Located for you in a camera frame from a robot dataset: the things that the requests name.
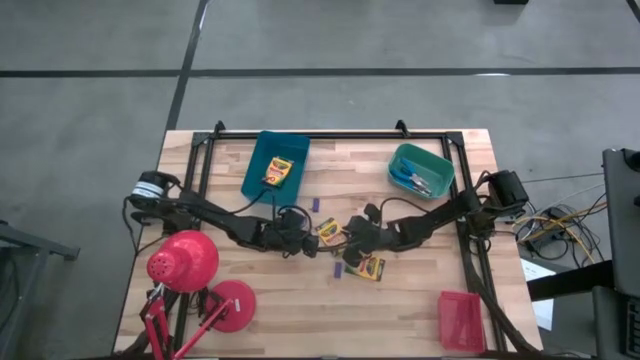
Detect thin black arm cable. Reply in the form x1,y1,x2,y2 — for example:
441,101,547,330
122,197,151,256

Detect black floor beam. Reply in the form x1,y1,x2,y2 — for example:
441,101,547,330
526,259,616,302

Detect black left camera cable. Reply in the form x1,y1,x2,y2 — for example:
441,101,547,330
227,187,314,234

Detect black camera cable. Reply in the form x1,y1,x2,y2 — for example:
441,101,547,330
227,187,314,234
378,196,431,221

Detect black right camera cable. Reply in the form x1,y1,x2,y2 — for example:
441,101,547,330
378,196,431,221

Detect grey metal stand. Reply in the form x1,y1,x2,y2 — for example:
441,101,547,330
0,219,81,360

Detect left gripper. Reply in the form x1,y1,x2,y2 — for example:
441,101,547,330
271,207,327,260

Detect white paper sheet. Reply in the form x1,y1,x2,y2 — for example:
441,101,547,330
519,258,556,332

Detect blue-handled pliers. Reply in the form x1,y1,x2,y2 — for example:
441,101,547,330
390,168,430,197
399,158,432,190

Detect green plastic bin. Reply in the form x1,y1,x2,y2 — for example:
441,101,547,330
387,143,456,201

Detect blue plastic bin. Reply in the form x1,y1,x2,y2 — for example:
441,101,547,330
240,130,311,209

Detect red mesh tray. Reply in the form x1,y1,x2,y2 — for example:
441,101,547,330
437,290,488,354

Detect tangle of floor cables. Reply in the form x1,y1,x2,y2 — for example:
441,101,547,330
512,172,609,266

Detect black aluminium table frame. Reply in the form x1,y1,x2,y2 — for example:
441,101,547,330
169,119,507,359

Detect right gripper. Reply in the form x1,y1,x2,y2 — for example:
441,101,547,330
343,202,401,267

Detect black sleeved cable bundle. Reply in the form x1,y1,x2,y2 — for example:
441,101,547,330
457,234,544,360

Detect yellow green crayon box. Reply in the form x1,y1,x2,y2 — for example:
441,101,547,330
261,155,296,189
314,216,348,248
344,254,387,283

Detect black equipment cart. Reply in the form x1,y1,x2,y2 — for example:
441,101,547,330
592,147,640,360

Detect red desk lamp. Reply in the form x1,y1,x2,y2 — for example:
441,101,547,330
139,229,258,360

